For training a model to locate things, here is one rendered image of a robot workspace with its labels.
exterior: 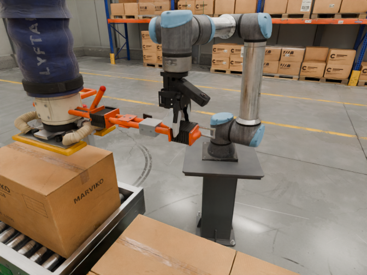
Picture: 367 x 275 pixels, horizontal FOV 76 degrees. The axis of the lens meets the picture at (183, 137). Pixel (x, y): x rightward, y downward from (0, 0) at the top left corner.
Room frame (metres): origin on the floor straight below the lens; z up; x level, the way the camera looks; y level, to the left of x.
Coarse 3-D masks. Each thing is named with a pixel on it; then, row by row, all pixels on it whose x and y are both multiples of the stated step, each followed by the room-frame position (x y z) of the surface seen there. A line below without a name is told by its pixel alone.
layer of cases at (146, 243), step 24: (144, 216) 1.05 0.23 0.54; (120, 240) 0.88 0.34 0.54; (144, 240) 0.88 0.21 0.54; (168, 240) 0.88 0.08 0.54; (192, 240) 0.88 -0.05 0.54; (96, 264) 0.74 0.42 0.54; (120, 264) 0.74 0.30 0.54; (144, 264) 0.74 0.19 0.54; (168, 264) 0.74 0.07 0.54; (192, 264) 0.74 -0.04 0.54; (216, 264) 0.74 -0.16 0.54; (240, 264) 0.74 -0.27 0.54; (264, 264) 0.74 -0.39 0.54
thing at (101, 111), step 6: (96, 108) 0.90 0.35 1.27; (102, 108) 0.93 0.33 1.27; (108, 108) 0.93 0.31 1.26; (114, 108) 0.92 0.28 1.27; (90, 114) 0.85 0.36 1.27; (96, 114) 0.85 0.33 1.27; (102, 114) 0.87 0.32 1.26; (108, 114) 0.85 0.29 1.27; (114, 114) 0.88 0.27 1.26; (90, 120) 0.87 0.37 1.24; (96, 120) 0.85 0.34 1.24; (102, 120) 0.84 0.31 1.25; (108, 120) 0.84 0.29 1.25; (96, 126) 0.85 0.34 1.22; (102, 126) 0.83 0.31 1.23; (108, 126) 0.84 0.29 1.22
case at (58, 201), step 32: (0, 160) 1.03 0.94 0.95; (32, 160) 1.03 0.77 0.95; (64, 160) 1.03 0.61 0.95; (96, 160) 1.03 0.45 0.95; (0, 192) 0.94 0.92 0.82; (32, 192) 0.80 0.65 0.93; (64, 192) 0.83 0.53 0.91; (96, 192) 0.98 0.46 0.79; (32, 224) 0.85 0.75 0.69; (64, 224) 0.79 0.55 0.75; (96, 224) 0.94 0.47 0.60; (64, 256) 0.77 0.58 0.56
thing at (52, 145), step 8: (32, 128) 1.01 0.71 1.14; (16, 136) 0.92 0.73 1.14; (24, 136) 0.92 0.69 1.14; (32, 136) 0.92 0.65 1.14; (56, 136) 0.87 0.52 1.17; (32, 144) 0.87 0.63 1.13; (40, 144) 0.86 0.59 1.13; (48, 144) 0.85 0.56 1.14; (56, 144) 0.85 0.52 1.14; (72, 144) 0.85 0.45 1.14; (80, 144) 0.86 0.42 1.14; (56, 152) 0.82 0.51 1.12; (64, 152) 0.80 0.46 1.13; (72, 152) 0.81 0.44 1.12
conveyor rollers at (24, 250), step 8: (120, 200) 1.20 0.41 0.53; (0, 224) 0.98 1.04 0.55; (0, 232) 0.95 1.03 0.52; (8, 232) 0.92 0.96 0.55; (16, 232) 0.94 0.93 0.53; (0, 240) 0.88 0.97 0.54; (8, 240) 0.90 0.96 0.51; (16, 240) 0.87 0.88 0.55; (24, 240) 0.89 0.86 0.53; (32, 240) 0.87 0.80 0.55; (16, 248) 0.85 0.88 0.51; (24, 248) 0.82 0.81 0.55; (32, 248) 0.84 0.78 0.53; (40, 248) 0.82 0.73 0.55; (48, 248) 0.83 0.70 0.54; (32, 256) 0.78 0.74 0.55; (40, 256) 0.79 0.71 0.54; (56, 256) 0.78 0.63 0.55; (48, 264) 0.74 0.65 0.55; (56, 264) 0.76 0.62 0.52
